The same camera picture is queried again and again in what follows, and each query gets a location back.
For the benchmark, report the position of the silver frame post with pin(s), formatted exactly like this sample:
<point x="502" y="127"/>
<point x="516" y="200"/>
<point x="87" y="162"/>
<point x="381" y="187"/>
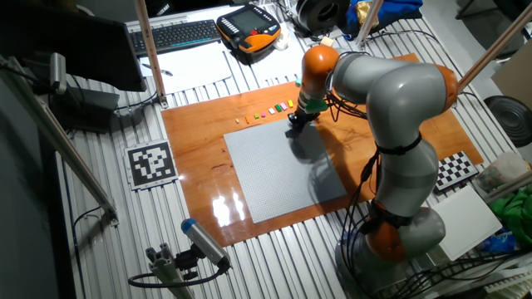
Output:
<point x="367" y="23"/>

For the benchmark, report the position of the dark box under monitor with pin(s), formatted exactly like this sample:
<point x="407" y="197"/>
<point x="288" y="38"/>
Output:
<point x="87" y="110"/>

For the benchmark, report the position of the small teal block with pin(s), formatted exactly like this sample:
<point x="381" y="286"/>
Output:
<point x="298" y="81"/>

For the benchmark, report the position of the grey Lego baseplate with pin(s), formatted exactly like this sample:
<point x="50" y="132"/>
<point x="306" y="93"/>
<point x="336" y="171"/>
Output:
<point x="266" y="170"/>

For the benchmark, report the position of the blue plastic bag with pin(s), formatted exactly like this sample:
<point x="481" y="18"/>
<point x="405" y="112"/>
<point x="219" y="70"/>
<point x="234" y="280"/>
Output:
<point x="498" y="243"/>

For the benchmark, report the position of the silver camera on beam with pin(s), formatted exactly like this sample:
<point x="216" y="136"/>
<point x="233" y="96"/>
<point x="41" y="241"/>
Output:
<point x="58" y="72"/>

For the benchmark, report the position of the slanted frame post with bracket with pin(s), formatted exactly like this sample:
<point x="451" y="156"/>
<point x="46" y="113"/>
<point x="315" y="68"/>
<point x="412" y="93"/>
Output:
<point x="149" y="50"/>

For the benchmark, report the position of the dark pen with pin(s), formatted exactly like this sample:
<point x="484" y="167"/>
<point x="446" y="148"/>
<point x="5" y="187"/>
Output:
<point x="157" y="70"/>

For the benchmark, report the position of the slanted bare frame post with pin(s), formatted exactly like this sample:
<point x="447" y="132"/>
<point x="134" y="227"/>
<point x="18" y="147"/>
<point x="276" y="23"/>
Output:
<point x="498" y="41"/>

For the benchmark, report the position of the short aluminium profile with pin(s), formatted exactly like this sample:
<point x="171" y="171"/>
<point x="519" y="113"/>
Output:
<point x="166" y="270"/>

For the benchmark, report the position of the black white checkerboard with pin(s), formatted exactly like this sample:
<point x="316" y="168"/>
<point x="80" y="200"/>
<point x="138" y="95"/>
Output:
<point x="455" y="170"/>

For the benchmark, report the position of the black round spool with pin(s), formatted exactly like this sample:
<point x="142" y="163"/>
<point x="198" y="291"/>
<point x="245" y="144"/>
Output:
<point x="320" y="14"/>

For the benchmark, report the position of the black white fiducial marker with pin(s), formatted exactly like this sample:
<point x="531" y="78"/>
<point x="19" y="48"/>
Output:
<point x="151" y="164"/>

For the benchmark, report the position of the orange black teach pendant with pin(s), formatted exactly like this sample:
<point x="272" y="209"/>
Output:
<point x="249" y="27"/>

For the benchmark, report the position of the black computer keyboard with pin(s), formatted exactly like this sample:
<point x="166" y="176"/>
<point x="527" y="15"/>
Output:
<point x="174" y="36"/>

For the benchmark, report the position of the silver camera with blue end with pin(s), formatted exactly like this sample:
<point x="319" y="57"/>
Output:
<point x="203" y="241"/>

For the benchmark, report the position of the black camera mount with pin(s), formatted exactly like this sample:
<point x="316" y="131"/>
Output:
<point x="186" y="261"/>

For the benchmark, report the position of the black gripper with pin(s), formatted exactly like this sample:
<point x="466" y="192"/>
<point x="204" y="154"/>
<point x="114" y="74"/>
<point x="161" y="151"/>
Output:
<point x="303" y="114"/>

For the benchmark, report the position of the black ribbed round object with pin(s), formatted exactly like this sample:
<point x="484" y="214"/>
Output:
<point x="513" y="120"/>

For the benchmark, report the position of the green Lego brick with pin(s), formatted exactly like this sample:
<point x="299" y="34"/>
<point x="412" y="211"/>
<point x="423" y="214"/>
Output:
<point x="278" y="108"/>

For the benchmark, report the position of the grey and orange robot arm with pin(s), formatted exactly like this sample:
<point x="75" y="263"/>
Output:
<point x="403" y="104"/>

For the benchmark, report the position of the white ribbed plastic part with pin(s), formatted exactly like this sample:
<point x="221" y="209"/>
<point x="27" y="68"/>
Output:
<point x="509" y="283"/>

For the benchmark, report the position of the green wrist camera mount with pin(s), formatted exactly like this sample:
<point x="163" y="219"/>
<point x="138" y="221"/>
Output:
<point x="317" y="105"/>

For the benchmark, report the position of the small tan block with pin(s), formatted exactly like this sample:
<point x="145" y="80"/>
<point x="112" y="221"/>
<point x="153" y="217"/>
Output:
<point x="327" y="41"/>

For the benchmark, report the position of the pink Lego brick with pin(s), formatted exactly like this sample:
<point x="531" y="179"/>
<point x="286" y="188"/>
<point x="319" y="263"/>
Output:
<point x="283" y="106"/>

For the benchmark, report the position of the black computer monitor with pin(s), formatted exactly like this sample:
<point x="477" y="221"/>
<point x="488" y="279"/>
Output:
<point x="75" y="41"/>

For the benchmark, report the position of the clear plastic jar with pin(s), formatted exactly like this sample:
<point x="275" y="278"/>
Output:
<point x="503" y="170"/>

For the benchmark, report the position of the white flat box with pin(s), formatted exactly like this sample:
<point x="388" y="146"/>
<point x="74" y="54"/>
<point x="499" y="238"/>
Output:
<point x="469" y="224"/>

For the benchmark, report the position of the long aluminium frame beam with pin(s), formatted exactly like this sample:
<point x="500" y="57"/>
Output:
<point x="54" y="133"/>

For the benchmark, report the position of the orange Lego brick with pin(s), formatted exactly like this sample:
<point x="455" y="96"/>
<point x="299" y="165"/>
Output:
<point x="247" y="119"/>

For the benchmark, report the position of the yellow Lego brick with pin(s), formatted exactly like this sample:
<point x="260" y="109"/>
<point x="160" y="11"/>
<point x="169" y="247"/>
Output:
<point x="290" y="103"/>

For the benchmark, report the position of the glossy wooden board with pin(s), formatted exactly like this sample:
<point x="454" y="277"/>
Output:
<point x="199" y="166"/>

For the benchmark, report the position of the white crumpled tissue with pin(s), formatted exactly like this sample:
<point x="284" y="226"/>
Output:
<point x="282" y="40"/>

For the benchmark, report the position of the gold foil wrap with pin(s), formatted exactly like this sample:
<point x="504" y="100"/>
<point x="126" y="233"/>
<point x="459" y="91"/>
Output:
<point x="365" y="11"/>

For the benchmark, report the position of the blue cloth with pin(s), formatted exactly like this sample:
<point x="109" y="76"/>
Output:
<point x="399" y="10"/>

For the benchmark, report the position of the green cloth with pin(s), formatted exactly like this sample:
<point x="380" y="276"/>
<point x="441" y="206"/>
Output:
<point x="519" y="216"/>

